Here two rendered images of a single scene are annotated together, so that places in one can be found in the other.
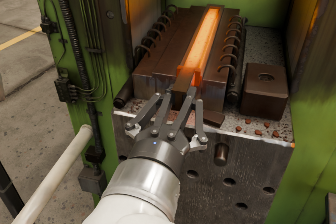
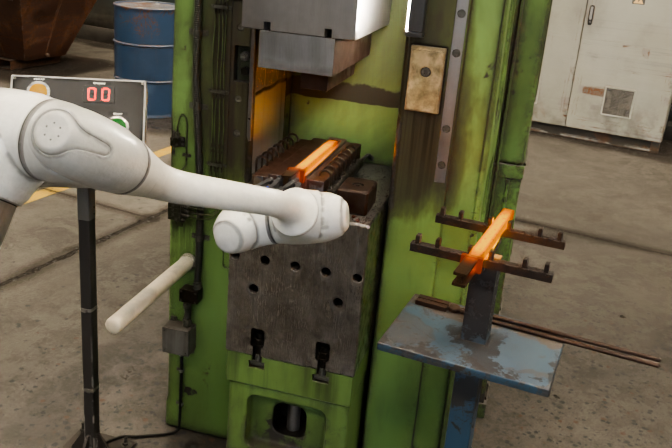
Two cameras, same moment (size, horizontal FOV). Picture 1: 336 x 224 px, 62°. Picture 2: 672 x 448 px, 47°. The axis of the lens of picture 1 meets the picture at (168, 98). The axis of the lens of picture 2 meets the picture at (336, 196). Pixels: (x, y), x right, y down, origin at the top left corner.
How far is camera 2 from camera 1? 1.53 m
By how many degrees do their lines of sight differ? 18
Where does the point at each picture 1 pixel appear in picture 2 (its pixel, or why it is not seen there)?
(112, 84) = not seen: hidden behind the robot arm
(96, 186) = (183, 339)
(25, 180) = (56, 379)
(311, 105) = (406, 221)
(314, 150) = (418, 273)
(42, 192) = (148, 291)
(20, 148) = (45, 343)
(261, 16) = (386, 154)
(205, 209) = (306, 313)
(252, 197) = (345, 289)
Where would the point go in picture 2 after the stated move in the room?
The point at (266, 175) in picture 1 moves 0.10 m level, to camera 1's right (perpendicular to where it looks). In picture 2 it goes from (353, 260) to (391, 262)
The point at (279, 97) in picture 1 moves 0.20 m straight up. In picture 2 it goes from (361, 193) to (368, 118)
